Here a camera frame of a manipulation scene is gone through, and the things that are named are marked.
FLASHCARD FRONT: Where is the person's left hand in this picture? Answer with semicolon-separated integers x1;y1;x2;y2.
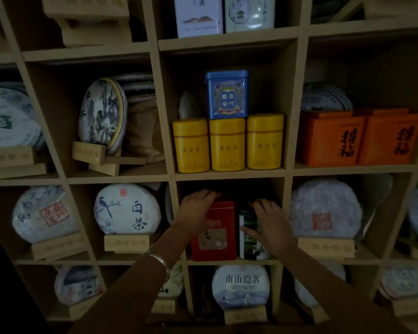
174;189;222;241

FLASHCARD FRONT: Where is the person's right hand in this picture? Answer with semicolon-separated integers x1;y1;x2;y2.
240;199;297;258

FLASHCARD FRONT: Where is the green and white tea tin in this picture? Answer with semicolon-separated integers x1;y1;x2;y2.
238;204;271;261

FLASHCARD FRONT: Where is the red tea tin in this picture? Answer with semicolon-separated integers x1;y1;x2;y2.
191;199;238;262

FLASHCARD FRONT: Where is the person's left forearm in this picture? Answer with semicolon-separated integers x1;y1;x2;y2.
68;224;196;334

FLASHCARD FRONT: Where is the person's right forearm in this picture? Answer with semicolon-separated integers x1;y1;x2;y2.
277;241;416;334

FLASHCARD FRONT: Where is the tea cake mountain landscape wrapper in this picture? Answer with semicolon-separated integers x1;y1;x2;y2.
211;264;271;311

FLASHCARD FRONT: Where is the tea cake pale print wrapper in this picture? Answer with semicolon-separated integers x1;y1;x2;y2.
158;263;184;298

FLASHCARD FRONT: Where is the tea cake red square label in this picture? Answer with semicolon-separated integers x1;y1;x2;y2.
289;179;363;240

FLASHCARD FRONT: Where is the yellow tea canister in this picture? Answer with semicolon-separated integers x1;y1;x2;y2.
172;118;210;173
246;113;285;170
209;118;246;172

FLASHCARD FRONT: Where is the wooden display stand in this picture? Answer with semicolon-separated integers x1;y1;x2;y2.
224;305;268;325
364;0;418;20
30;232;88;261
103;234;151;254
391;296;418;317
0;145;48;180
151;298;177;315
72;141;147;177
309;304;330;324
41;0;134;48
297;237;356;259
67;293;102;321

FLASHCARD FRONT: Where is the plain white wrapped tea cake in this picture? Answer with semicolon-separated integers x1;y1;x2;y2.
294;260;347;308

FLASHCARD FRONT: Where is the tea cake bird print wrapper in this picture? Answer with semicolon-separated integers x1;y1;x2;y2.
94;183;162;236

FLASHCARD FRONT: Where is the brown paper sack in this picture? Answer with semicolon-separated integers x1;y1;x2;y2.
125;99;166;164

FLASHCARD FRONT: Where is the orange tea box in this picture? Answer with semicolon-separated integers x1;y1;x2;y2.
297;109;366;168
357;108;418;167

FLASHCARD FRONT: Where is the grey foil pouch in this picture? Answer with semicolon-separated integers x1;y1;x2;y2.
178;90;201;120

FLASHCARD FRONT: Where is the blue square tea tin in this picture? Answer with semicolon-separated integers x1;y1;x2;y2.
205;70;250;120

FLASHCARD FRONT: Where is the tea cake dark scenery wrapper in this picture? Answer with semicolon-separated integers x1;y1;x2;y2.
54;265;104;307

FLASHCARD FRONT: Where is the tea cake ink painting wrapper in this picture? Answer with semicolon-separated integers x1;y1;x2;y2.
78;78;128;156

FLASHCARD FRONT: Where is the stack of striped tea cakes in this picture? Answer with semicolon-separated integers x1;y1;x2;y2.
111;72;157;103

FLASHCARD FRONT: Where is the tea cake grey pattern wrapper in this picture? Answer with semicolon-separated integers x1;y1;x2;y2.
381;263;418;300

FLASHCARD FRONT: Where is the tea cake red stamp wrapper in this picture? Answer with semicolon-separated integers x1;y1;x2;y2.
12;186;79;245

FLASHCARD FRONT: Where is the wooden cubby shelf unit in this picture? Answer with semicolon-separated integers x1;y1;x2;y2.
0;0;418;334

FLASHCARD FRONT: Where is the white tea tin mountain print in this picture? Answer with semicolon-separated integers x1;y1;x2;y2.
174;0;224;39

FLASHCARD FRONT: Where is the pale green tea tin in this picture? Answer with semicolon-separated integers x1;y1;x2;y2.
224;0;276;34

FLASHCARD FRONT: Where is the tea cake green emblem wrapper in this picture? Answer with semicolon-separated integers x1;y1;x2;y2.
0;82;46;151

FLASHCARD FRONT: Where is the silver bracelet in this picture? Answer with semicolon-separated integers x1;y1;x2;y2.
141;250;171;283

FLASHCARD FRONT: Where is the tea cake grey ring wrapper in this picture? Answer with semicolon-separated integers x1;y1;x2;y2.
301;83;354;113

